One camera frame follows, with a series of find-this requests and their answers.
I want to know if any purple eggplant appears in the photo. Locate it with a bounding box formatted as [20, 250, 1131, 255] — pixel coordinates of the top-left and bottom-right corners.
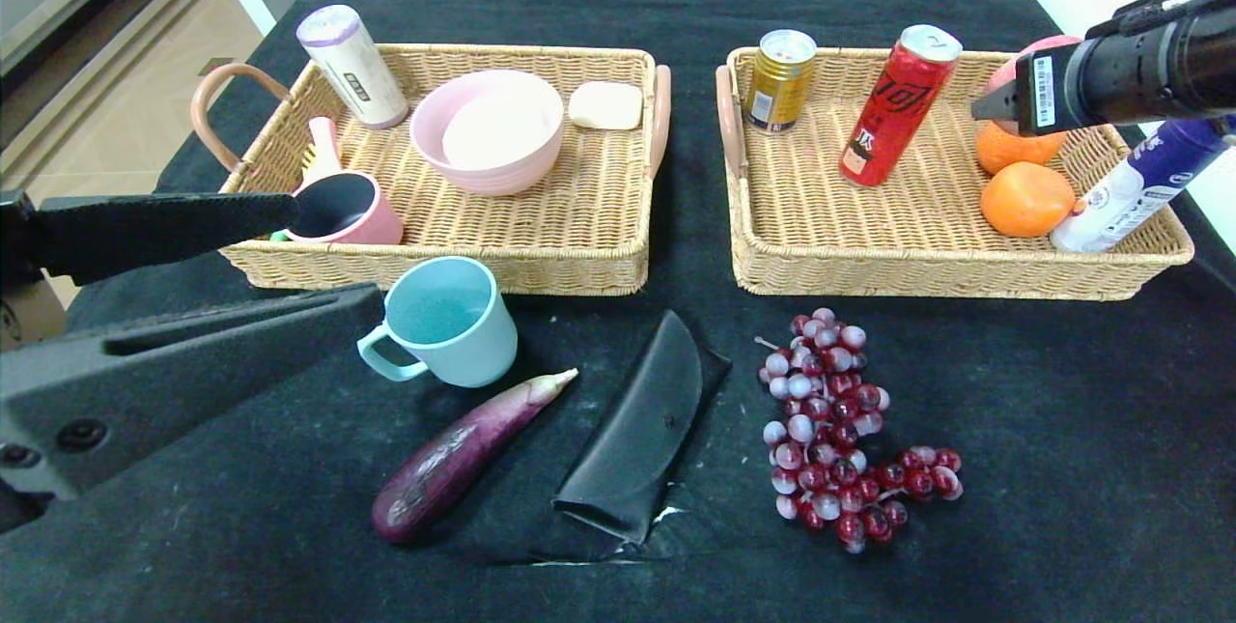
[372, 369, 580, 545]

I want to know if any black glasses case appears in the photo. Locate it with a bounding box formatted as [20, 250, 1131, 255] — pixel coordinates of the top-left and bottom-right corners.
[553, 310, 733, 545]

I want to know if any light blue mug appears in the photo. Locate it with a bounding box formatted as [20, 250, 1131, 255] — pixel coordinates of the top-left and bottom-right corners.
[356, 256, 520, 389]

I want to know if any white bottle with blue cap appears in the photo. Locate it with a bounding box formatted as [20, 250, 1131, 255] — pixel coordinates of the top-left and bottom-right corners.
[1050, 116, 1234, 253]

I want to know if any red grape bunch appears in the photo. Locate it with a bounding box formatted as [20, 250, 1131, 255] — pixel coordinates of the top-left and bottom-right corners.
[755, 308, 964, 554]

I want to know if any pink peach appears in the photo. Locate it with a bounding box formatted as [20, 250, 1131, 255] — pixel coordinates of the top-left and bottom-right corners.
[990, 34, 1082, 136]

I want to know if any pink cup with black inside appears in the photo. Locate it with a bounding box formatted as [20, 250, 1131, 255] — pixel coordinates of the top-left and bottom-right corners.
[286, 171, 406, 245]

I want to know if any pink handled brush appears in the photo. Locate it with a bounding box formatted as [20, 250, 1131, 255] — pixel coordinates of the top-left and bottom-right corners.
[302, 116, 345, 187]

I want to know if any orange fruit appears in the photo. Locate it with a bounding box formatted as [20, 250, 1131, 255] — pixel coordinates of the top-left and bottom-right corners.
[975, 119, 1069, 177]
[980, 161, 1076, 239]

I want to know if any white tube with lavender lid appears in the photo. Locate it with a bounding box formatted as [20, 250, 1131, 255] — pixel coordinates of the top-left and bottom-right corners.
[295, 5, 410, 130]

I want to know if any black tablecloth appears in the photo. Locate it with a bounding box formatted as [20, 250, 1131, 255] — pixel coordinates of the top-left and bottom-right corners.
[0, 0, 1236, 623]

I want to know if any red drink can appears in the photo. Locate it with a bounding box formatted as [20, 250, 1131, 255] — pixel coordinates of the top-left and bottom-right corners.
[838, 24, 964, 187]

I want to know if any wicker basket holding food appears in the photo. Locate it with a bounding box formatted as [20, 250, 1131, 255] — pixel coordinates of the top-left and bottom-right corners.
[716, 46, 1194, 302]

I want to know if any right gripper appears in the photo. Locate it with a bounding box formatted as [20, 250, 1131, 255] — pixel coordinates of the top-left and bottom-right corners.
[970, 25, 1166, 137]

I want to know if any gold drink can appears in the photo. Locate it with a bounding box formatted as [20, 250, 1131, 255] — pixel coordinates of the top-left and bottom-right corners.
[743, 29, 818, 134]

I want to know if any white soap bar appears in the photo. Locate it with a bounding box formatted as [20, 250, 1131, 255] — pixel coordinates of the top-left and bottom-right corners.
[568, 81, 644, 131]

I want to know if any wicker basket holding tableware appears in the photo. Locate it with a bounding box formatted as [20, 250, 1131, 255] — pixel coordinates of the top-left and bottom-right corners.
[191, 43, 673, 297]

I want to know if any pink bowl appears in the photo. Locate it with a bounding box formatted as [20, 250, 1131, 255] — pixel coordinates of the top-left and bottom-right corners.
[409, 70, 566, 197]

